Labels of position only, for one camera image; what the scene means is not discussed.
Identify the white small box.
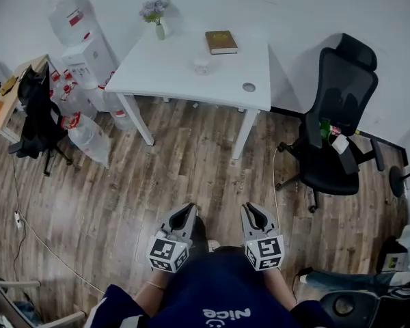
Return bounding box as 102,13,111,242
331,134,351,155

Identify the light wooden desk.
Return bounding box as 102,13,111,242
0,53,53,145

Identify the white cable by chair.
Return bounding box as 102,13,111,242
271,144,282,234

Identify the black chair with dark clothes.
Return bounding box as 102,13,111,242
8,62,73,178

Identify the black round stand base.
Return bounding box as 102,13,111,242
388,164,410,198

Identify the white floor cable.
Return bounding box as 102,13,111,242
18,216,106,294

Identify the clear water jug red label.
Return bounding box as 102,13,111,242
46,0,97,48
103,72,137,131
61,112,112,169
49,68,98,121

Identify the person's left forearm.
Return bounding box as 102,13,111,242
133,269,172,310

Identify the black box yellow label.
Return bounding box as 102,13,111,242
381,247,410,273

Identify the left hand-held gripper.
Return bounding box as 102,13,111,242
146,202,197,273

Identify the wooden frame chair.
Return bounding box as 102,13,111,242
0,277,87,328

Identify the thin black floor cable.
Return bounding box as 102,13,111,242
10,154,27,275

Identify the white table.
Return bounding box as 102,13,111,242
104,28,273,161

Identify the brown hardcover book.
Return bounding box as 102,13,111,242
204,29,239,56

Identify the person's black trouser leg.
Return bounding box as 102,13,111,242
190,215,210,256

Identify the black round stool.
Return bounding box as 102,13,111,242
318,289,381,325

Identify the white water dispenser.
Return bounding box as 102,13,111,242
61,29,121,113

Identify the black mesh office chair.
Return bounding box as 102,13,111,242
274,32,386,214

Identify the person's dark blue shirt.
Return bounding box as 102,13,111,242
87,246,336,328

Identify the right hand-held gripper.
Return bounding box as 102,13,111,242
240,202,286,272

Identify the green bottle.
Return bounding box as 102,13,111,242
318,119,333,140

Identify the yellow object on desk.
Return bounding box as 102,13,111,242
0,75,19,96

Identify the person's right forearm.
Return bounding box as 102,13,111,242
262,267,297,312

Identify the purple flower bunch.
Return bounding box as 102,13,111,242
138,0,172,26

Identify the thin wrist bracelet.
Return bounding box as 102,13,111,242
146,279,167,292

